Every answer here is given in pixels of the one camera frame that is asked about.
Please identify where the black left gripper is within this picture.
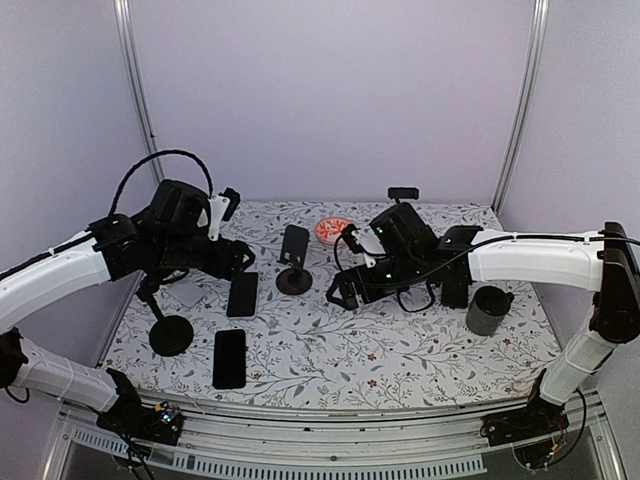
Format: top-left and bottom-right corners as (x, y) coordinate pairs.
(155, 232), (256, 280)

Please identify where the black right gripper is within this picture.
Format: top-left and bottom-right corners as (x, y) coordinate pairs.
(326, 250), (425, 311)

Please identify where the small round base phone stand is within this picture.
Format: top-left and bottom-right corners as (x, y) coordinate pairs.
(276, 225), (313, 295)

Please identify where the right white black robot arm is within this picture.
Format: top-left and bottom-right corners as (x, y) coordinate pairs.
(326, 202), (639, 446)

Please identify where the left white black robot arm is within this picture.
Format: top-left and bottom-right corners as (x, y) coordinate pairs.
(1, 180), (255, 445)

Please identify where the black phone with white edge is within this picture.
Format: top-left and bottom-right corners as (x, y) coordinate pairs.
(226, 272), (259, 318)

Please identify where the white flat phone stand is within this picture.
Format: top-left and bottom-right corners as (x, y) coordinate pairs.
(166, 283), (206, 308)

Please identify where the black gooseneck stand round base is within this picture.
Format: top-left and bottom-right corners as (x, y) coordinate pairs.
(136, 276), (194, 357)

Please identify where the tall black clamp phone stand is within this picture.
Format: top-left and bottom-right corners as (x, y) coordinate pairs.
(387, 187), (419, 204)

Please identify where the red white patterned bowl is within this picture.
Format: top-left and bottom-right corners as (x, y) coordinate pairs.
(314, 217), (353, 246)

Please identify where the floral patterned tablecloth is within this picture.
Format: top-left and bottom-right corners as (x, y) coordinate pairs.
(104, 201), (560, 411)

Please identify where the dark grey mug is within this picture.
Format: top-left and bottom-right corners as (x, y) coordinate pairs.
(465, 286), (514, 336)

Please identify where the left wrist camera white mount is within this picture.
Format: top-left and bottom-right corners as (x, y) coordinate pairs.
(208, 187), (241, 241)

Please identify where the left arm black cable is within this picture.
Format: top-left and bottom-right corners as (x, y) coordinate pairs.
(112, 148), (215, 221)

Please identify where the aluminium front rail base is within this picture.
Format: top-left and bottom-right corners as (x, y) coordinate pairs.
(43, 390), (632, 479)

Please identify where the left aluminium frame post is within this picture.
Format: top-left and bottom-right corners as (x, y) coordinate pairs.
(113, 0), (158, 154)

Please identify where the aluminium frame post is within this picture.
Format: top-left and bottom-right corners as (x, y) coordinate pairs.
(491, 0), (550, 215)
(113, 0), (158, 154)

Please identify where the right aluminium frame post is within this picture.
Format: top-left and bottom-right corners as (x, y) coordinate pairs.
(491, 0), (550, 215)

